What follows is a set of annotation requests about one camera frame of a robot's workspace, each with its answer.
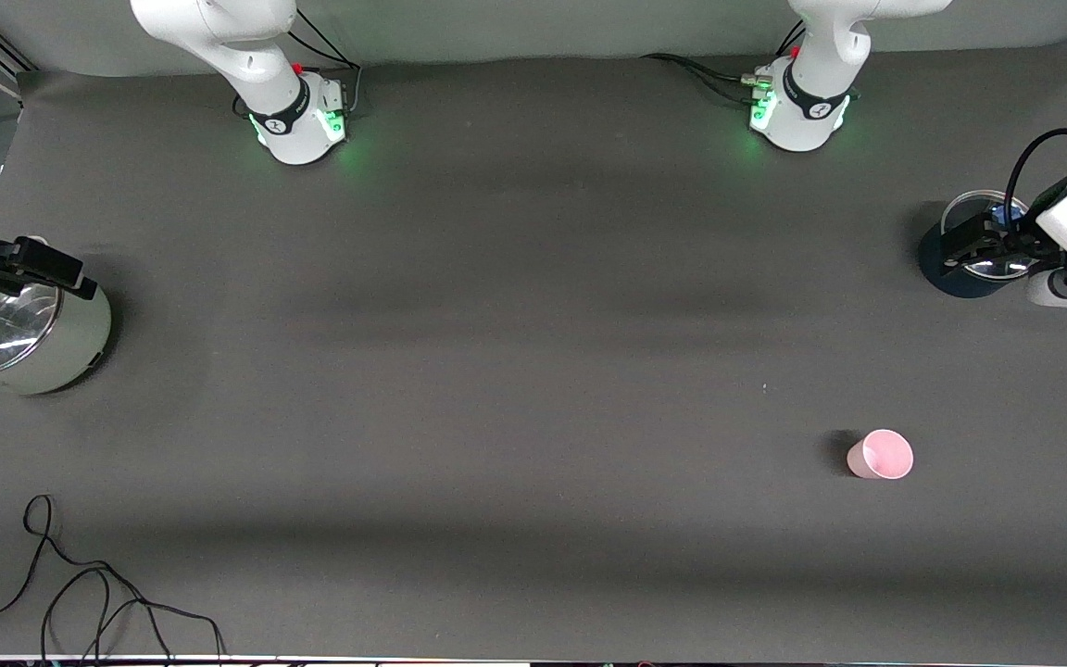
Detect dark grey table mat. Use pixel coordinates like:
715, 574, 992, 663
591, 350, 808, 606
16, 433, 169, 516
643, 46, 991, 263
0, 37, 1067, 664

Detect glass lid blue knob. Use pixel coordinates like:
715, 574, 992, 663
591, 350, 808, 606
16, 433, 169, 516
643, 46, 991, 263
943, 190, 1046, 280

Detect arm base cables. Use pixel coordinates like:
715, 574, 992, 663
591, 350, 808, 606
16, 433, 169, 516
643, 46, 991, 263
232, 7, 364, 120
640, 19, 808, 107

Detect pink plastic cup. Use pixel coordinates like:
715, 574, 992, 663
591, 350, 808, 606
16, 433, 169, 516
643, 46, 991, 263
846, 428, 915, 481

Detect thin black loose cable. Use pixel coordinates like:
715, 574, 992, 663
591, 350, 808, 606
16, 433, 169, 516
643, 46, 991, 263
0, 494, 227, 661

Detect pale green cooking pot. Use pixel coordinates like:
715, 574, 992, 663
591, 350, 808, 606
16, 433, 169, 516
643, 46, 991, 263
0, 273, 114, 400

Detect glass pot lid beige knob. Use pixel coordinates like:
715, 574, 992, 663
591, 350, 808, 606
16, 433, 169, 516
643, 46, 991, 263
0, 278, 64, 377

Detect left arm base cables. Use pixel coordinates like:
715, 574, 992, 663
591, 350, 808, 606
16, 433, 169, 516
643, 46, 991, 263
640, 19, 808, 107

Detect dark blue saucepan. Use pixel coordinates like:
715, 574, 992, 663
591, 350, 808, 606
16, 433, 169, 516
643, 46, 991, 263
918, 190, 1049, 299

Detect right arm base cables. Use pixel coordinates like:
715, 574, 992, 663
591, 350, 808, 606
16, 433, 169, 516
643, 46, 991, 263
232, 7, 364, 120

